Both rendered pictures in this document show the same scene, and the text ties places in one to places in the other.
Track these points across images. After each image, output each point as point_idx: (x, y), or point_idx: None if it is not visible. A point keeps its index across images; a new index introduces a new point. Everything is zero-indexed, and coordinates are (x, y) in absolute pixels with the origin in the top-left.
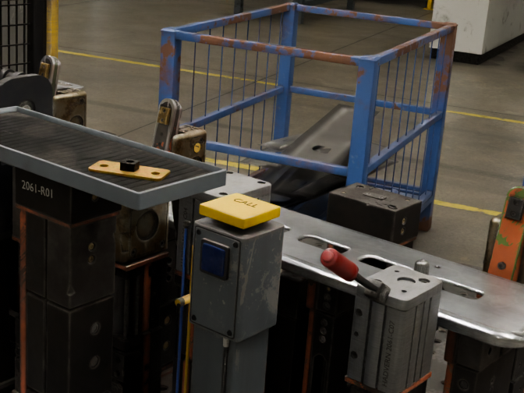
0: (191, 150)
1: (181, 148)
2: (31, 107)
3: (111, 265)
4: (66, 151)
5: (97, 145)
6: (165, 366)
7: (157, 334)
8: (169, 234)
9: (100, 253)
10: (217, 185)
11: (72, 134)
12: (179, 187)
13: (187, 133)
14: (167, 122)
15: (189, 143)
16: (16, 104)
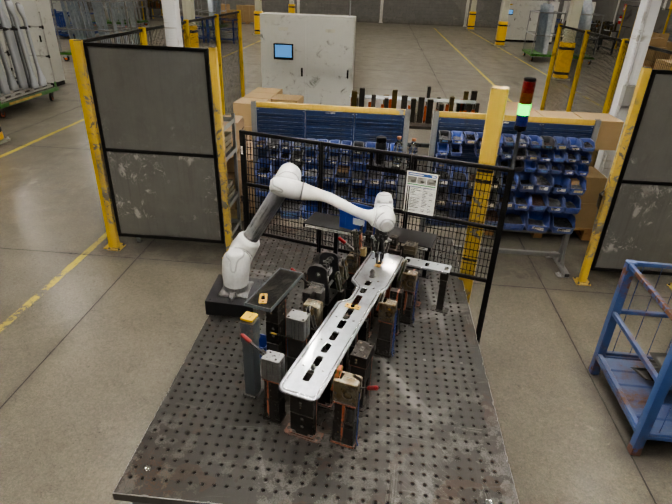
0: (386, 308)
1: (381, 306)
2: (320, 274)
3: (276, 317)
4: (272, 288)
5: (281, 290)
6: None
7: None
8: (341, 325)
9: (273, 313)
10: (267, 311)
11: (287, 285)
12: (255, 306)
13: (385, 303)
14: (379, 296)
15: (385, 306)
16: (315, 272)
